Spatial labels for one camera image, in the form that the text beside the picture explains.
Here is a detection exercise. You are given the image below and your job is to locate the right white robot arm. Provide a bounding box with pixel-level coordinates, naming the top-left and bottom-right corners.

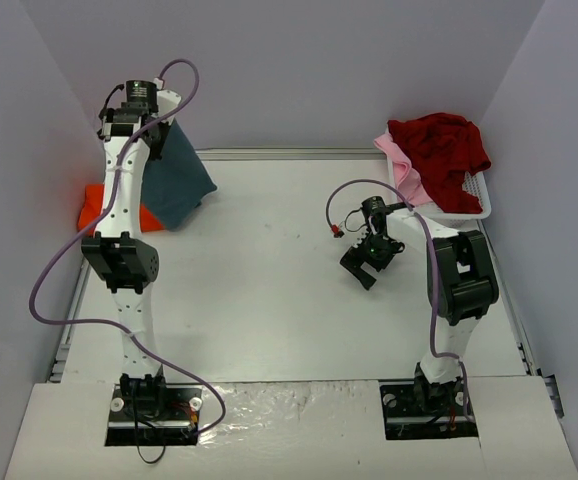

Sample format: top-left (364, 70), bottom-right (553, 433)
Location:
top-left (340, 196), bottom-right (499, 413)

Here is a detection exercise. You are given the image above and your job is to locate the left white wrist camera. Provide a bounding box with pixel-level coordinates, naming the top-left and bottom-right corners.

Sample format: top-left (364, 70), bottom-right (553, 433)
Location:
top-left (153, 78), bottom-right (182, 117)

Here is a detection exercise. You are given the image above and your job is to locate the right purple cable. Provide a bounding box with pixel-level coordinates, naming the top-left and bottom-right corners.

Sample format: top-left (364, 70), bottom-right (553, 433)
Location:
top-left (325, 178), bottom-right (473, 419)

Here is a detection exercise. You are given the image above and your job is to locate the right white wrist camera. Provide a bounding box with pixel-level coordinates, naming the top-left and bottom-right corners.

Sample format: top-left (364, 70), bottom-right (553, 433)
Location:
top-left (329, 219), bottom-right (368, 246)

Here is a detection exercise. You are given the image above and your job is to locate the blue-grey t shirt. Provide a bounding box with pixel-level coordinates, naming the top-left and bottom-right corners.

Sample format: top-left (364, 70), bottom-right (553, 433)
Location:
top-left (140, 121), bottom-right (218, 232)

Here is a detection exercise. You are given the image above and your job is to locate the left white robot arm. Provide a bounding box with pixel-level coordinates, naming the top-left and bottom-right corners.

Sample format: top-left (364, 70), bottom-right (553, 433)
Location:
top-left (81, 80), bottom-right (171, 421)

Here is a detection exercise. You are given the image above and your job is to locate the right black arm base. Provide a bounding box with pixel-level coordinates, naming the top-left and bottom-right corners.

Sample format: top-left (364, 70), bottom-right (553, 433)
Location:
top-left (379, 380), bottom-right (478, 441)

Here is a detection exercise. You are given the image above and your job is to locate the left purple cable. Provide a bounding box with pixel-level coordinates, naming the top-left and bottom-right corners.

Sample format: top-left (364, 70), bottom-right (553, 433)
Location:
top-left (28, 59), bottom-right (227, 436)

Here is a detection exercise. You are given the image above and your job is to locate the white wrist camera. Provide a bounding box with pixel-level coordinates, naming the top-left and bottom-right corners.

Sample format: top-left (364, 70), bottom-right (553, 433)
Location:
top-left (153, 78), bottom-right (182, 117)
top-left (329, 219), bottom-right (368, 246)

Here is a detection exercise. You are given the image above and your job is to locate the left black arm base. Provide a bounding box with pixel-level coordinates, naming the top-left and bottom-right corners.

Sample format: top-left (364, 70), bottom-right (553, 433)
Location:
top-left (105, 385), bottom-right (203, 447)

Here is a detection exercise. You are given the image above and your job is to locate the black loop cable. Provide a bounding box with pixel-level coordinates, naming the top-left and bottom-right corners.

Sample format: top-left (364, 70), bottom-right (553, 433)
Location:
top-left (136, 429), bottom-right (167, 465)

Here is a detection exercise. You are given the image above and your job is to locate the pink t shirt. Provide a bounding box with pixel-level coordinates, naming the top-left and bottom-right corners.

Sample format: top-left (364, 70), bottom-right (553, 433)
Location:
top-left (373, 130), bottom-right (432, 206)

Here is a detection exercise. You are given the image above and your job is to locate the purple cable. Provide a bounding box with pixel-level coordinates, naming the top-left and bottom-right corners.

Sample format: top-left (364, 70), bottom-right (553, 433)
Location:
top-left (325, 178), bottom-right (473, 419)
top-left (28, 59), bottom-right (227, 436)

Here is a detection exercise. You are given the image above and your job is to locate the white plastic laundry basket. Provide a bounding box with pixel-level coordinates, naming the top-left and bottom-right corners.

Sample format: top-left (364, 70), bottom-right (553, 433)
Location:
top-left (409, 152), bottom-right (491, 218)

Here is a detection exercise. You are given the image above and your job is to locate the dark red t shirt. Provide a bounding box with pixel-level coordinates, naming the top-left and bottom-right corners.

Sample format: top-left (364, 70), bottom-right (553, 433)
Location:
top-left (387, 113), bottom-right (491, 214)

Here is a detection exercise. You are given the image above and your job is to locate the orange t shirt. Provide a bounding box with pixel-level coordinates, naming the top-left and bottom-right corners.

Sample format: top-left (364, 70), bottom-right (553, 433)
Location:
top-left (77, 184), bottom-right (165, 233)

